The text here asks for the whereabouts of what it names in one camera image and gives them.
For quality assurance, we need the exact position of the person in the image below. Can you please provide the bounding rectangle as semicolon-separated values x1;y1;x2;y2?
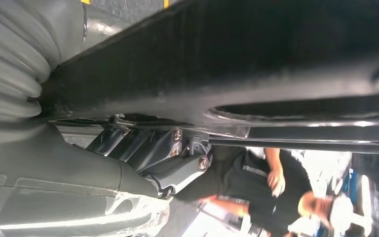
176;145;355;237

